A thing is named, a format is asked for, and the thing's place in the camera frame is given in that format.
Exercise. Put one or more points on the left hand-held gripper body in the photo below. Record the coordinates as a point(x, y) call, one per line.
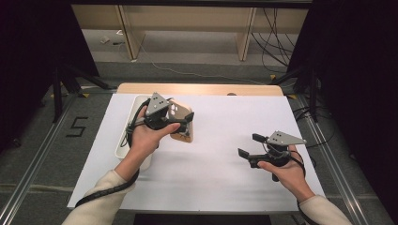
point(156, 104)

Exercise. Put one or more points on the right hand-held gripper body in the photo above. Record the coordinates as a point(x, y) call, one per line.
point(281, 139)

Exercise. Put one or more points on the beige picture phone case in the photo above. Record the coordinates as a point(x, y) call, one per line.
point(183, 111)

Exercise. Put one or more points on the person's left hand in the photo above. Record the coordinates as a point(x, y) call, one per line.
point(144, 140)

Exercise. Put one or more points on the person's right hand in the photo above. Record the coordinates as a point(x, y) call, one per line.
point(292, 178)

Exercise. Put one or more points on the white table sheet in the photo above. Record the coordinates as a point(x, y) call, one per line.
point(212, 162)

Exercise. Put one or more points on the black metal stand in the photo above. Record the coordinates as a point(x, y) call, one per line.
point(57, 93)
point(313, 93)

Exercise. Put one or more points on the small white floor object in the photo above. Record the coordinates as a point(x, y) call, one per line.
point(104, 39)

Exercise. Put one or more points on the beige wooden shelf unit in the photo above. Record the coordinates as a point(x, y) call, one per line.
point(187, 18)

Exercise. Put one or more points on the black curtain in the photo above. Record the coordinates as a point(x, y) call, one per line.
point(31, 47)
point(359, 62)

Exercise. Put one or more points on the aluminium floor rail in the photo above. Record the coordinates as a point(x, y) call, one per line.
point(331, 159)
point(34, 170)

